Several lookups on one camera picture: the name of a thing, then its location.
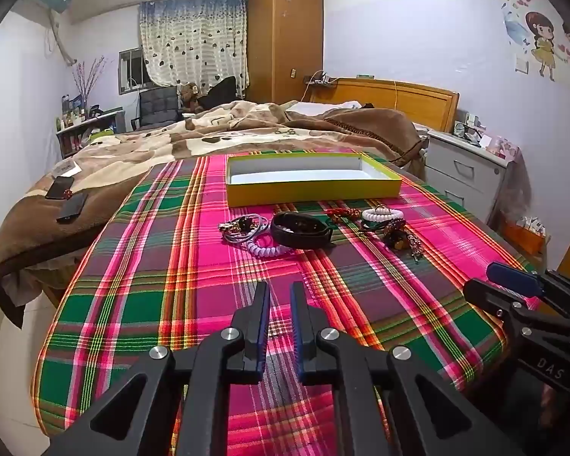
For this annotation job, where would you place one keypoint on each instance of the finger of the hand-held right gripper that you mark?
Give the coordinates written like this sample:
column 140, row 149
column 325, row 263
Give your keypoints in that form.
column 489, row 294
column 510, row 278

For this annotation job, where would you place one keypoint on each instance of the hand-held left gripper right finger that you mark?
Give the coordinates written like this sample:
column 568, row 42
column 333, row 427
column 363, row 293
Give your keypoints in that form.
column 296, row 327

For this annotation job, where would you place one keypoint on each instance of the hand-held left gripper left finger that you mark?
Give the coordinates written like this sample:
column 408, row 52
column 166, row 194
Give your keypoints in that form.
column 265, row 323

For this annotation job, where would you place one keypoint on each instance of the black wristband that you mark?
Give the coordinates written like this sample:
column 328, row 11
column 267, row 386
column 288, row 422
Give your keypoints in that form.
column 308, row 240

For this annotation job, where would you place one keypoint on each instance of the yellow cardboard box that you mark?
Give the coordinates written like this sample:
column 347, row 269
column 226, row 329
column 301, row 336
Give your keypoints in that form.
column 313, row 194

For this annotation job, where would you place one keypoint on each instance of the orange box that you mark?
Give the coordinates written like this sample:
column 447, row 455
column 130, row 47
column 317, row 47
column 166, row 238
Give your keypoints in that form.
column 522, row 240

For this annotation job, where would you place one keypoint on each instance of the small gold brooch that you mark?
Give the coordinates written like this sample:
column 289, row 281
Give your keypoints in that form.
column 242, row 222

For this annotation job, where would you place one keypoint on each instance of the pink green plaid cloth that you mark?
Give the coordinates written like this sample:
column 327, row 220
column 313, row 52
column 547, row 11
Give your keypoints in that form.
column 171, row 270

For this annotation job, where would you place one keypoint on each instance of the grey nightstand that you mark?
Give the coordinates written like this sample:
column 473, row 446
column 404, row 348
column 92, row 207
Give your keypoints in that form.
column 460, row 175

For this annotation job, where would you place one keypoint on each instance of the black eyeglasses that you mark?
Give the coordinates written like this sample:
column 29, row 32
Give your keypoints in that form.
column 468, row 133

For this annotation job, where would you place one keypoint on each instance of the wooden bed headboard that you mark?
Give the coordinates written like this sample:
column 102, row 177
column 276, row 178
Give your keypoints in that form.
column 408, row 102

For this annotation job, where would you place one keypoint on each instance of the brown beige plush blanket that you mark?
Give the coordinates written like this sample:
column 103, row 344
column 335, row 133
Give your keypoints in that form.
column 123, row 152

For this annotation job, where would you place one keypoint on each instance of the white pillow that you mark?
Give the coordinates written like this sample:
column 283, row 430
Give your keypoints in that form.
column 327, row 106

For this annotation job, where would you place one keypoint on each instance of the black bag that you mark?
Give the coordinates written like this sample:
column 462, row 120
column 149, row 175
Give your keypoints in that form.
column 223, row 90

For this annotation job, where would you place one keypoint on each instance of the brown teddy bear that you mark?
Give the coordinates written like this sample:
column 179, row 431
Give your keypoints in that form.
column 189, row 97

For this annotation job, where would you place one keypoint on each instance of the grey office chair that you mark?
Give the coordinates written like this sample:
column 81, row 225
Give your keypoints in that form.
column 159, row 107

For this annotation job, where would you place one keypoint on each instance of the black phone with red charm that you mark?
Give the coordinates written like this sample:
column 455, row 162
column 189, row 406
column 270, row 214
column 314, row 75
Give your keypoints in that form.
column 59, row 187

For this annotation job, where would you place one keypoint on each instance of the white power strip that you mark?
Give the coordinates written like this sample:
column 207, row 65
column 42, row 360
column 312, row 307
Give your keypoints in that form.
column 320, row 80

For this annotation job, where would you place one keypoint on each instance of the white card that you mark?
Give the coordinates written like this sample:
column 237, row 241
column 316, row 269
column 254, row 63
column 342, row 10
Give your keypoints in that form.
column 66, row 169

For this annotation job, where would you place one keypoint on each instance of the grey shelf desk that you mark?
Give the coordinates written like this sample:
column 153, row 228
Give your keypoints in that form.
column 109, row 121

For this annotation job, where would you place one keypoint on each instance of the wooden wardrobe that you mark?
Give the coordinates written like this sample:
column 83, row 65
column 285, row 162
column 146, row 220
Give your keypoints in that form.
column 285, row 42

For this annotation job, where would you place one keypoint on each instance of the window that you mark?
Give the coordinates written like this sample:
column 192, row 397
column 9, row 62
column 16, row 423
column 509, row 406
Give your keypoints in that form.
column 132, row 73

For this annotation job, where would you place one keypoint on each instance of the assorted toiletry bottles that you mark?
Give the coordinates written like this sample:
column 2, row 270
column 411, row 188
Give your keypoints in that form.
column 73, row 114

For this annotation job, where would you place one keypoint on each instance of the heart print curtain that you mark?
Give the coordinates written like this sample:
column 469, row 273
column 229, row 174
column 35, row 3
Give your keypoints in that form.
column 194, row 42

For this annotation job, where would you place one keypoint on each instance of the purple flower branches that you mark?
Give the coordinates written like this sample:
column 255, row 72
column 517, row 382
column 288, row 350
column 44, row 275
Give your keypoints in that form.
column 89, row 76

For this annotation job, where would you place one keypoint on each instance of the air conditioner pipe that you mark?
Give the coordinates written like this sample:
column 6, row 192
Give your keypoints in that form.
column 59, row 38

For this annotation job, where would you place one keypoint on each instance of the cartoon wall sticker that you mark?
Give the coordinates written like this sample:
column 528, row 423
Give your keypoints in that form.
column 544, row 42

